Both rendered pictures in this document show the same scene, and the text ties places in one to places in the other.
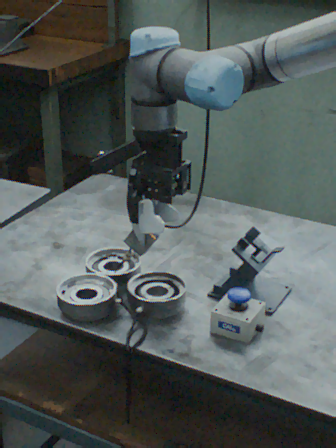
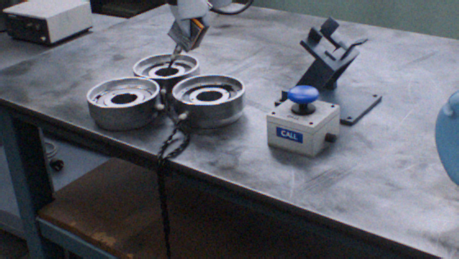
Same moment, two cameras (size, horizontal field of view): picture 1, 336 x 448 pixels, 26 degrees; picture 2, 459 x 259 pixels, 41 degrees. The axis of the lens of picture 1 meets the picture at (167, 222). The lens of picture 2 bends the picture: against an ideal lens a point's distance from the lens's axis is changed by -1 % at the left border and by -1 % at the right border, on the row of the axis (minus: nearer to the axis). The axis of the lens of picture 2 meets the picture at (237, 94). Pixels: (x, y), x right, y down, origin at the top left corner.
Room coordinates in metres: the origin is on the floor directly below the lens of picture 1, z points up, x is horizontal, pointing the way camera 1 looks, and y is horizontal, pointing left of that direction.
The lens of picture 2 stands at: (0.31, -0.15, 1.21)
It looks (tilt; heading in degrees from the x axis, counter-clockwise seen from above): 25 degrees down; 9
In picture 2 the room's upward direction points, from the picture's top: 3 degrees counter-clockwise
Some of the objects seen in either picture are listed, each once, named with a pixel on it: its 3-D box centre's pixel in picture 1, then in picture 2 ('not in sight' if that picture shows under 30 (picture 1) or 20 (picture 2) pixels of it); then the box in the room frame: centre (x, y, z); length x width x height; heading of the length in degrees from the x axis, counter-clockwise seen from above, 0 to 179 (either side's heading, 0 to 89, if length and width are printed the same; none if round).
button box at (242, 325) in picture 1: (240, 317); (306, 124); (1.04, -0.12, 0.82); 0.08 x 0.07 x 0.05; 61
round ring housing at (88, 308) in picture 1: (86, 298); (124, 103); (1.10, 0.14, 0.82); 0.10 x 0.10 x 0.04
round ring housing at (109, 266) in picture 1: (113, 270); (167, 76); (1.20, 0.10, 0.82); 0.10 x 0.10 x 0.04
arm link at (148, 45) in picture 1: (155, 66); not in sight; (1.13, 0.02, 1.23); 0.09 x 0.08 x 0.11; 43
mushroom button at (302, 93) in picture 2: (238, 304); (303, 106); (1.04, -0.12, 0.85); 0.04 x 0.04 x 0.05
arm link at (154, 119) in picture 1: (155, 113); not in sight; (1.13, 0.02, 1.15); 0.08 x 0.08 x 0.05
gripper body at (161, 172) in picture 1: (158, 162); not in sight; (1.12, 0.02, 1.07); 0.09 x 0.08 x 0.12; 62
